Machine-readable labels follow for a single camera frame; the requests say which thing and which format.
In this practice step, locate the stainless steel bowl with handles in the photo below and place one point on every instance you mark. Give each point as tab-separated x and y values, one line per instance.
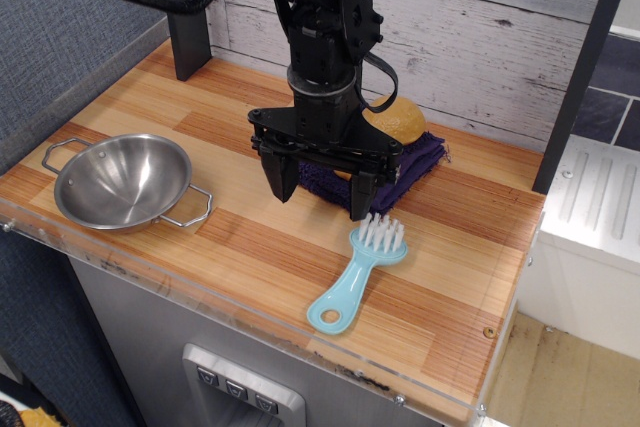
124	183

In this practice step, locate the plastic toy chicken drumstick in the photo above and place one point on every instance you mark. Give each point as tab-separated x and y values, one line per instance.
404	121

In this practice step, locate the dark grey post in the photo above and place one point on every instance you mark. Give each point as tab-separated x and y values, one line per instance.
591	49
190	43

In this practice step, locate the dark grey left post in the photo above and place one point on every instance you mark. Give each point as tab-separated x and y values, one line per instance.
190	43

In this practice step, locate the purple folded cloth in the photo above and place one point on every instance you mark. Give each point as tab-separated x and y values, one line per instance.
417	160

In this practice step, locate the dark grey right post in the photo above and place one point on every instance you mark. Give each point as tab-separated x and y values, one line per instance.
591	49

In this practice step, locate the grey dispenser button panel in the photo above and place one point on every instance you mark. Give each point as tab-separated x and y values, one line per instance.
228	394

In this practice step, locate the white toy sink drainboard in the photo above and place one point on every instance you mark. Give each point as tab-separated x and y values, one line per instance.
582	276

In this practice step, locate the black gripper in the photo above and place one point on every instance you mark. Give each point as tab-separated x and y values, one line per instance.
325	126

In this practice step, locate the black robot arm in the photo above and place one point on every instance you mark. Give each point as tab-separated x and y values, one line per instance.
329	42

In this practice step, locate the light blue dish brush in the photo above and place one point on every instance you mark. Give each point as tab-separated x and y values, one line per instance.
378	241

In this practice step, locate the clear acrylic table edge guard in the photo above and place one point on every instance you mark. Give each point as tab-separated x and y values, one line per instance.
427	329

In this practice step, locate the yellow object at corner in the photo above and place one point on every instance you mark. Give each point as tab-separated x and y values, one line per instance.
12	417

